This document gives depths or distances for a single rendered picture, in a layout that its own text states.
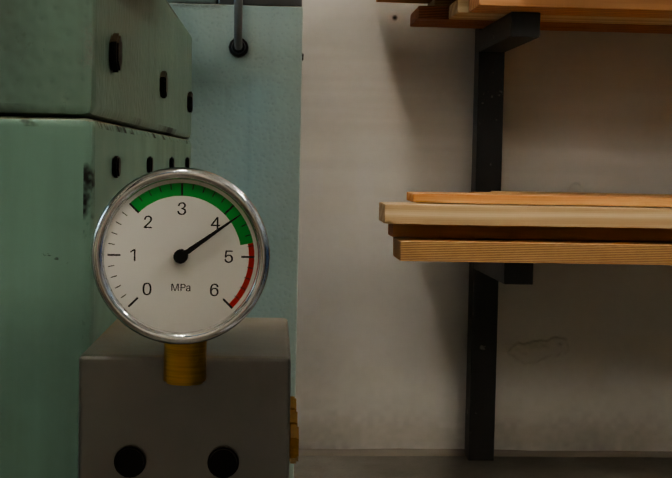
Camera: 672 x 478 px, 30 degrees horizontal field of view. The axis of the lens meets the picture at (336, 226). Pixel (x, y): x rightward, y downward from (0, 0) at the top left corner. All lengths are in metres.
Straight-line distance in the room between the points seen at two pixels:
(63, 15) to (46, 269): 0.10
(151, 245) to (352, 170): 2.50
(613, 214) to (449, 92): 0.61
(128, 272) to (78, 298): 0.07
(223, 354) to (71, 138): 0.11
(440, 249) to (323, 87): 0.64
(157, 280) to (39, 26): 0.13
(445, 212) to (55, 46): 1.99
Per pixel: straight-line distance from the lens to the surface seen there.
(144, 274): 0.45
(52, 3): 0.52
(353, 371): 2.98
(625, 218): 2.55
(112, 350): 0.49
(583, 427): 3.10
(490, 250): 2.48
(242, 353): 0.49
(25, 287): 0.52
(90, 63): 0.52
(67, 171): 0.51
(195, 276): 0.45
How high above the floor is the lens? 0.69
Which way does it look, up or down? 3 degrees down
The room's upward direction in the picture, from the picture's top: 1 degrees clockwise
